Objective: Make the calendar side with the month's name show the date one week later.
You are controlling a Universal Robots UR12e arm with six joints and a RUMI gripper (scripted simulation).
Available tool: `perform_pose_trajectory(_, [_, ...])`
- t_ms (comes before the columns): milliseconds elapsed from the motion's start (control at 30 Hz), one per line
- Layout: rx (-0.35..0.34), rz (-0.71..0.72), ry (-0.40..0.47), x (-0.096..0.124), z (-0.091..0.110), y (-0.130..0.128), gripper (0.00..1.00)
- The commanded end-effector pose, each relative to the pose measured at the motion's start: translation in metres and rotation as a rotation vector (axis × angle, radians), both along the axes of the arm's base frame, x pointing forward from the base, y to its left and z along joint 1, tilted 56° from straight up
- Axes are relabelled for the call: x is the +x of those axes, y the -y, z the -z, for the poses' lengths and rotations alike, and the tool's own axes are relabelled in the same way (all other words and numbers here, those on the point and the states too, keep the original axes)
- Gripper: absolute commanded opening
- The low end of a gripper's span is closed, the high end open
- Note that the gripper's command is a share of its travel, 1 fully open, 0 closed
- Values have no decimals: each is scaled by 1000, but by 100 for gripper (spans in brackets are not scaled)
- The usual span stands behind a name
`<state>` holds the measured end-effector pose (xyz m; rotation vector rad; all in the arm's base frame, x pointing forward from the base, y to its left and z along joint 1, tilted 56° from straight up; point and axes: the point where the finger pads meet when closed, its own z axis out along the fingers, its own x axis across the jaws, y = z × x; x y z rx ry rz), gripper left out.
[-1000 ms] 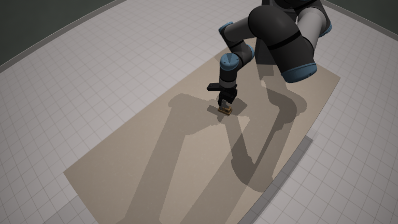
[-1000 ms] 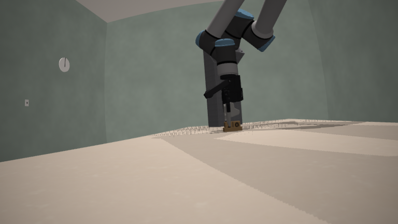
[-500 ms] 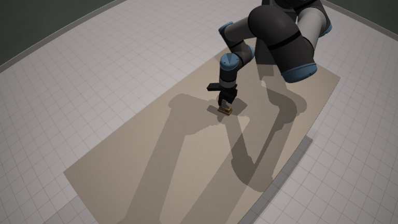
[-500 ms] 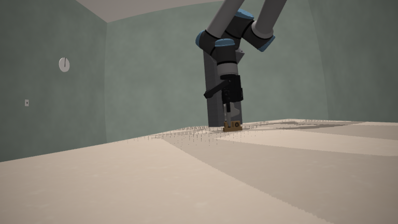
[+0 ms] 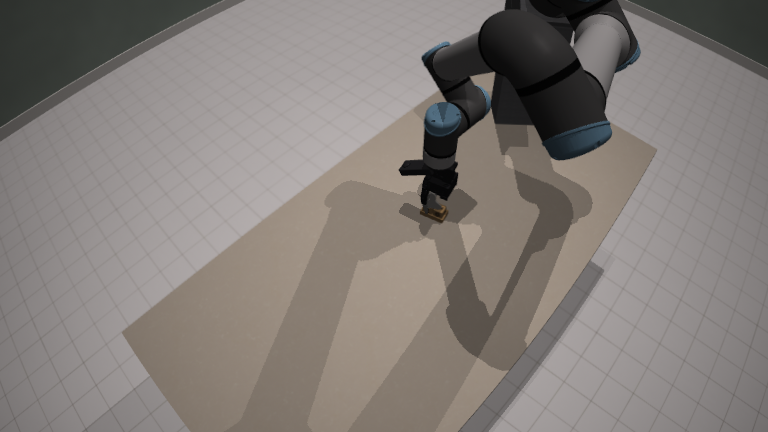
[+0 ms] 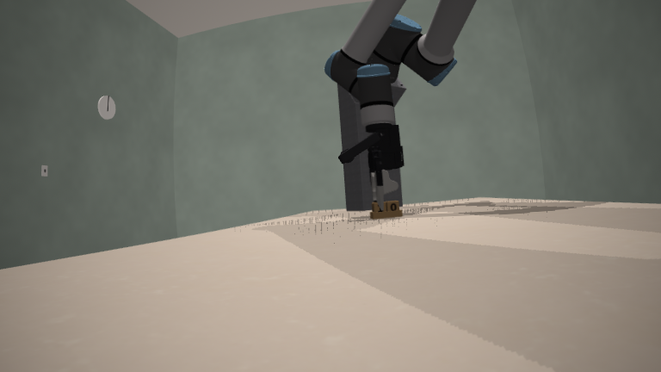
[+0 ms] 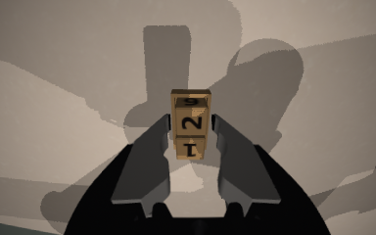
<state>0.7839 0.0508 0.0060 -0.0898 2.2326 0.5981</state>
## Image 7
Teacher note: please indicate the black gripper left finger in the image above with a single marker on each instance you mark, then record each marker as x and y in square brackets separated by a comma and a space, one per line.
[126, 190]

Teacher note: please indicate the tan rectangular tray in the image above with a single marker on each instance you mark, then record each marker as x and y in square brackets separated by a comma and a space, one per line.
[188, 93]

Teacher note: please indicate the tan wooden cube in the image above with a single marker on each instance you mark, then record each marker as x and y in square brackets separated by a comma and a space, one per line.
[191, 116]
[190, 147]

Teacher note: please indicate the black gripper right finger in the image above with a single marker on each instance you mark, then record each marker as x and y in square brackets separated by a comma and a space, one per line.
[265, 190]

